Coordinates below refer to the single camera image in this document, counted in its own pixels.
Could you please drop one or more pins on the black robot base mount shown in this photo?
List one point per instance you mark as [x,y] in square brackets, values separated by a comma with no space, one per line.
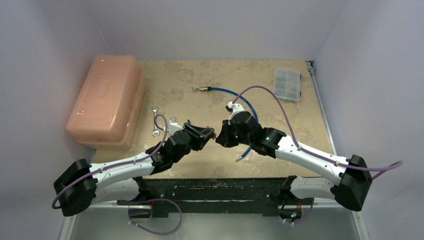
[268,196]

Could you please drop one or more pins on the pink translucent plastic toolbox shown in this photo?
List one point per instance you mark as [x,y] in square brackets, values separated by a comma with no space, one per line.
[107,109]

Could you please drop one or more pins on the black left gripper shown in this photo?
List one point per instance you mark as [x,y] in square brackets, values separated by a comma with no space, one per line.
[200,135]

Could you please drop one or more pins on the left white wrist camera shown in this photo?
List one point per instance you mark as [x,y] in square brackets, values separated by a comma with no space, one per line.
[173,126]

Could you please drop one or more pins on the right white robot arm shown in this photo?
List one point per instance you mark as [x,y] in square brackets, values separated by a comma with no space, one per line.
[342,179]

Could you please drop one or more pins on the clear compartment screw box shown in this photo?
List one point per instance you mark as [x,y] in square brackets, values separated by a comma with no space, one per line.
[287,84]

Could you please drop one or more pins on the silver key bunch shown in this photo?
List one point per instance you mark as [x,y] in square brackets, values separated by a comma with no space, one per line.
[195,89]

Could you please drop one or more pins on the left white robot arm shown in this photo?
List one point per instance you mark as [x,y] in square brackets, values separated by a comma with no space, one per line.
[83,184]

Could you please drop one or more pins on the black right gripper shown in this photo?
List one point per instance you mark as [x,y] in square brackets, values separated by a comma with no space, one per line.
[227,133]

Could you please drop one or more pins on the aluminium frame rail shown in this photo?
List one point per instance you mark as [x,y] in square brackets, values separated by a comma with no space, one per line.
[358,221]

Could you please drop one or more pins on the silver open-end wrench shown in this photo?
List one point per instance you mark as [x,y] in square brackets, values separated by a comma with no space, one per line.
[155,132]

